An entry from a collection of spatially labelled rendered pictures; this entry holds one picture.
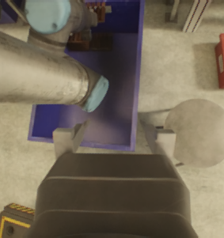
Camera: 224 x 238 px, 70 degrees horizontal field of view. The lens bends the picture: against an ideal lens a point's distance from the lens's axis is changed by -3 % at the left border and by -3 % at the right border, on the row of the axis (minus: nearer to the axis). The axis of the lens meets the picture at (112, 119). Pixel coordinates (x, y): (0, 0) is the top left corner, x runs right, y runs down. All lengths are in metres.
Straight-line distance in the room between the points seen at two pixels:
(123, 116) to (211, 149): 0.41
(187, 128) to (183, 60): 0.51
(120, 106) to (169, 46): 0.57
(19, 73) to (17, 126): 1.08
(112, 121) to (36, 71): 0.60
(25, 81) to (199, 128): 0.71
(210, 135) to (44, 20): 0.72
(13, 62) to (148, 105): 0.89
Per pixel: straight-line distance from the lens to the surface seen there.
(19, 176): 1.27
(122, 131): 0.78
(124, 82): 0.83
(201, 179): 1.08
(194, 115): 0.80
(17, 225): 0.92
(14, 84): 0.20
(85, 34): 0.66
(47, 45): 0.43
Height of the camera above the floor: 1.00
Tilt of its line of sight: 79 degrees down
